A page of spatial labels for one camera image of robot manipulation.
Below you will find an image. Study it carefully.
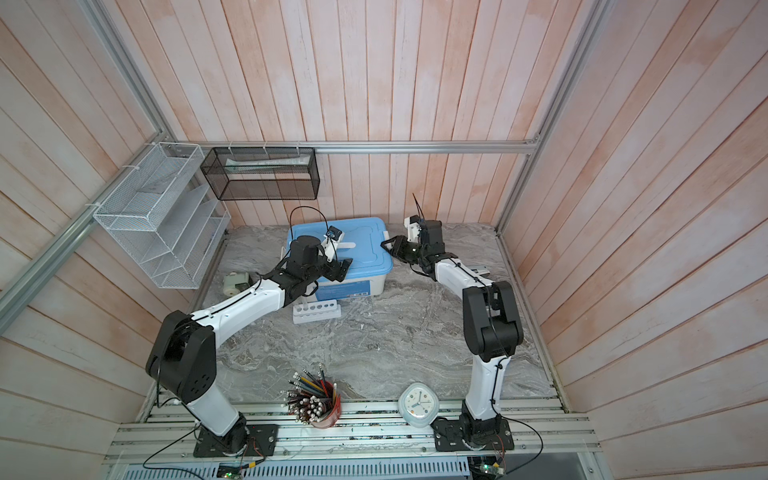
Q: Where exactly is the green white pencil sharpener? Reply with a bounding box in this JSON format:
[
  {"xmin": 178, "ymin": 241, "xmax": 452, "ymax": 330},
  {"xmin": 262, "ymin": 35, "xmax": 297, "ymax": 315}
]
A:
[{"xmin": 222, "ymin": 272, "xmax": 252, "ymax": 297}]

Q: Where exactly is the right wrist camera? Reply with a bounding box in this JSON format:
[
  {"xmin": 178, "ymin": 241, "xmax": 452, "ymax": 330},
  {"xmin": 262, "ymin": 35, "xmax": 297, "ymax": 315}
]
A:
[{"xmin": 404, "ymin": 215, "xmax": 423, "ymax": 243}]

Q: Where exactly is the white plastic storage bin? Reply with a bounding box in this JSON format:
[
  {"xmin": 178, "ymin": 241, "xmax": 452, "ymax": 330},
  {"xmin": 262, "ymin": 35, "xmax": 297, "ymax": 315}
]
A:
[{"xmin": 314, "ymin": 277, "xmax": 386, "ymax": 301}]

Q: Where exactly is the grey stapler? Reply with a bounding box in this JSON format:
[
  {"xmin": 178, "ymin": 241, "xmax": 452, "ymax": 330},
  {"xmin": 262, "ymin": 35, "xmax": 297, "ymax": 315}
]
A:
[{"xmin": 470, "ymin": 266, "xmax": 490, "ymax": 278}]

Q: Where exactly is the white test tube rack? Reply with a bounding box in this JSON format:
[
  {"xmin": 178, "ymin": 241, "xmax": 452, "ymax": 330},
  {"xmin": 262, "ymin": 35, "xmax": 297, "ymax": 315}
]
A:
[{"xmin": 292, "ymin": 300, "xmax": 342, "ymax": 325}]

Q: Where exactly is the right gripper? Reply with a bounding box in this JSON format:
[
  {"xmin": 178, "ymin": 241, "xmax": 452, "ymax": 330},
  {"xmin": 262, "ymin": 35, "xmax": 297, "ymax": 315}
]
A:
[{"xmin": 382, "ymin": 236, "xmax": 428, "ymax": 265}]

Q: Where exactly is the white alarm clock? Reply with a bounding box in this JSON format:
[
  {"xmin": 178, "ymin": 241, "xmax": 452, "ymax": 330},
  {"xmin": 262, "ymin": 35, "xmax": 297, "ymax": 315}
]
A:
[{"xmin": 398, "ymin": 382, "xmax": 440, "ymax": 428}]

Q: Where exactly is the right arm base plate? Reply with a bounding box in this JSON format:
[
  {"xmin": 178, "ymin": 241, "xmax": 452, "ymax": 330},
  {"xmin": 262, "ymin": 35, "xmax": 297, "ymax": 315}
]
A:
[{"xmin": 431, "ymin": 416, "xmax": 515, "ymax": 452}]

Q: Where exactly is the black wire mesh basket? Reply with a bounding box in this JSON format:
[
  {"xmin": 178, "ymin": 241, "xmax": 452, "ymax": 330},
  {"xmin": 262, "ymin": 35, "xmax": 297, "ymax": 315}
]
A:
[{"xmin": 201, "ymin": 146, "xmax": 321, "ymax": 201}]

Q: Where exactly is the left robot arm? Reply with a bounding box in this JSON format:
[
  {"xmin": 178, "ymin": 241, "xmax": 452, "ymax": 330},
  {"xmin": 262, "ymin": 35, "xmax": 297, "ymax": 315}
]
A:
[{"xmin": 146, "ymin": 226, "xmax": 352, "ymax": 456}]

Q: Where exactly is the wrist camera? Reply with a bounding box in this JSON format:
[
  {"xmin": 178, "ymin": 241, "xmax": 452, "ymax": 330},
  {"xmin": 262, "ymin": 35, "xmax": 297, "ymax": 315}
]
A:
[
  {"xmin": 404, "ymin": 215, "xmax": 423, "ymax": 243},
  {"xmin": 321, "ymin": 226, "xmax": 344, "ymax": 262}
]

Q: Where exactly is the white wire mesh shelf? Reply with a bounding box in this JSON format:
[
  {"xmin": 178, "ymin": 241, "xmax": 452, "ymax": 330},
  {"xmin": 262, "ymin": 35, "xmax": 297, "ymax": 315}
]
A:
[{"xmin": 94, "ymin": 143, "xmax": 231, "ymax": 290}]

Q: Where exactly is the red cup of pencils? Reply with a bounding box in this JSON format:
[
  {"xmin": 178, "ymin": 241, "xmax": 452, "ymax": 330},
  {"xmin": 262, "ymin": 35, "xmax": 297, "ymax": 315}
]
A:
[{"xmin": 284, "ymin": 369, "xmax": 342, "ymax": 429}]

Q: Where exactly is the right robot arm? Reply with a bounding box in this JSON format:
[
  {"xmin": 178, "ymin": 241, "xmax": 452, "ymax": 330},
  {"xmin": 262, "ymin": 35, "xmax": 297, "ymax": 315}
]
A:
[{"xmin": 381, "ymin": 215, "xmax": 524, "ymax": 446}]

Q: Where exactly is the blue plastic bin lid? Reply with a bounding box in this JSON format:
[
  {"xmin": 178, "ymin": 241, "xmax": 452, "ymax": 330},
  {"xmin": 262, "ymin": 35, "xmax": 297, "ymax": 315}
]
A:
[{"xmin": 286, "ymin": 216, "xmax": 394, "ymax": 284}]

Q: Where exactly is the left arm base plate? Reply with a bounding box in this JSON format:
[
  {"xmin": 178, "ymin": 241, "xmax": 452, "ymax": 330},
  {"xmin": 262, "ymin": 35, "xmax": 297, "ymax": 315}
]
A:
[{"xmin": 193, "ymin": 424, "xmax": 279, "ymax": 458}]

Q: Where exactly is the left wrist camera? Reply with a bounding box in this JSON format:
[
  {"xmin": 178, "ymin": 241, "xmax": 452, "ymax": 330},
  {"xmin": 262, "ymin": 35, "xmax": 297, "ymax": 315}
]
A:
[{"xmin": 321, "ymin": 226, "xmax": 344, "ymax": 262}]

